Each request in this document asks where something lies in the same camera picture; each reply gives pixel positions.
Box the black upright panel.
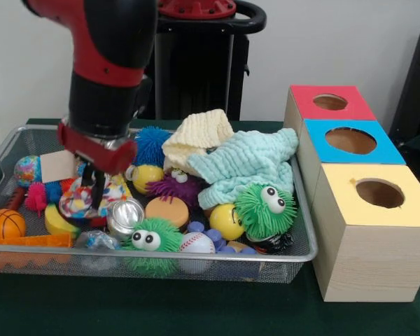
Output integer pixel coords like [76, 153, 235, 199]
[390, 22, 420, 141]

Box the silver drink can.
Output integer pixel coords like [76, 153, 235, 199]
[106, 197, 146, 239]

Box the white toy baseball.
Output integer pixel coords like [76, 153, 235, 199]
[178, 231, 217, 274]

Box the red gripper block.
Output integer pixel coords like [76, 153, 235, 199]
[57, 121, 138, 214]

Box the plain wooden cube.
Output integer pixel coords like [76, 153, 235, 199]
[39, 150, 78, 183]

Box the wooden box with three holes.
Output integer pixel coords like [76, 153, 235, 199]
[282, 85, 420, 302]

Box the purple spiky toy with eyes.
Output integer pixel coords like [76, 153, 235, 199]
[146, 169, 204, 207]

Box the cream waffle cloth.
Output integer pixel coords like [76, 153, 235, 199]
[162, 108, 236, 174]

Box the yellow smiley ball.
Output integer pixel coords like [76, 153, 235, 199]
[209, 203, 246, 241]

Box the orange toy basketball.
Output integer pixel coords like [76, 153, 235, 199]
[0, 209, 27, 241]

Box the shallow wire mesh bin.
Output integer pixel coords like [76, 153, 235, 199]
[0, 125, 319, 283]

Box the mint waffle cloth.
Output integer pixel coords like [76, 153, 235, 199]
[187, 127, 300, 210]

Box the green spiky toy with eyes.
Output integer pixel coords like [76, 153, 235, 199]
[122, 217, 185, 277]

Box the colourful spotted cloth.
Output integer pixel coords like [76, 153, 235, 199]
[58, 174, 125, 220]

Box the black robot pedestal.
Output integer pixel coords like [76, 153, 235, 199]
[145, 0, 267, 122]

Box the green spiky ball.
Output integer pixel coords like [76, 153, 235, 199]
[234, 183, 299, 242]

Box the blue spiky ball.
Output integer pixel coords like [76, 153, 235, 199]
[132, 126, 174, 167]

